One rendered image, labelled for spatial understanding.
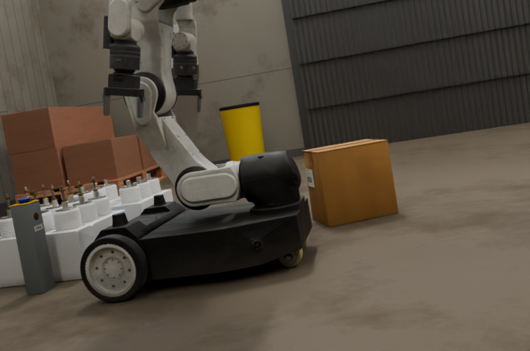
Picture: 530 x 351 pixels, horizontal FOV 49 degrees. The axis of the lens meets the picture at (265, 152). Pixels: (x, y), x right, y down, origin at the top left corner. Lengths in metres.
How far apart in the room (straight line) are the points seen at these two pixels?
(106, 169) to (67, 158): 0.33
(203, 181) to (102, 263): 0.39
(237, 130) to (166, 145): 3.28
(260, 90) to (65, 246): 3.98
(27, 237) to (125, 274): 0.47
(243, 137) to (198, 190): 3.34
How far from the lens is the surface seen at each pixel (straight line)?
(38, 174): 5.04
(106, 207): 2.49
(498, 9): 5.95
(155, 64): 1.95
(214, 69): 6.06
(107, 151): 4.81
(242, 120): 5.18
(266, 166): 1.85
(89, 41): 6.57
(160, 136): 1.92
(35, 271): 2.18
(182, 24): 2.26
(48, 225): 2.35
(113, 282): 1.85
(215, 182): 1.85
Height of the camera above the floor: 0.48
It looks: 4 degrees down
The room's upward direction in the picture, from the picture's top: 9 degrees counter-clockwise
